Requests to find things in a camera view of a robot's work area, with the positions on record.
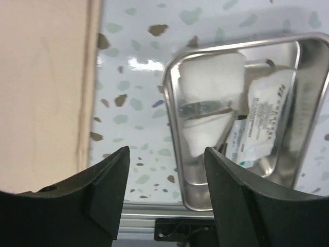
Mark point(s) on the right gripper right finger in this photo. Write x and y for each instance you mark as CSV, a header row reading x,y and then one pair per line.
x,y
250,210

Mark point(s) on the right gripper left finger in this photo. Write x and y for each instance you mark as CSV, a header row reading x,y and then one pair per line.
x,y
82,210

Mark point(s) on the green suture packet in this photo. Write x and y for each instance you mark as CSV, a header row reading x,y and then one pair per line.
x,y
233,142

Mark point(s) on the white gauze pad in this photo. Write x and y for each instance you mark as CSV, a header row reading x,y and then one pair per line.
x,y
205,132
211,78

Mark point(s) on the stainless steel tray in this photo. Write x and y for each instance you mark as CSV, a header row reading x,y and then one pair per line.
x,y
307,54

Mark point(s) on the beige cloth drape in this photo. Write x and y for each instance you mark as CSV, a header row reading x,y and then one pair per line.
x,y
48,63

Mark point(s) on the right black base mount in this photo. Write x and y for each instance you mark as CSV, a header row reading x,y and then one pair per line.
x,y
179,229

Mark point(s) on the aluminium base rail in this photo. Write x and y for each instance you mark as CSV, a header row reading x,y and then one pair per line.
x,y
138,219

